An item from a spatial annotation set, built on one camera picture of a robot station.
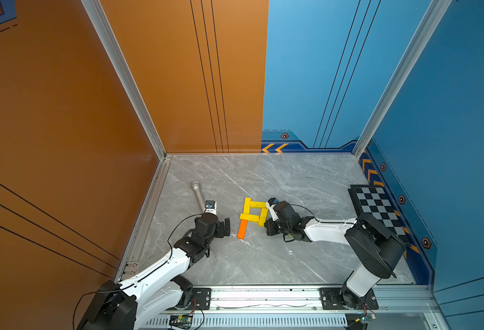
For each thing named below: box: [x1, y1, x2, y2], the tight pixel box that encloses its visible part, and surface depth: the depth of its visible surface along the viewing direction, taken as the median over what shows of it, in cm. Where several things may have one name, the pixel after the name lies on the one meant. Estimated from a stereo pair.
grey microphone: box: [191, 180, 205, 214], surface depth 104 cm
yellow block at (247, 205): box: [243, 197, 252, 215], surface depth 98 cm
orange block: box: [237, 219, 249, 240], surface depth 93 cm
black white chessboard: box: [347, 184, 410, 244], surface depth 96 cm
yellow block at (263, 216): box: [258, 207, 269, 227], surface depth 96 cm
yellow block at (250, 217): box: [239, 213, 260, 223], surface depth 96 cm
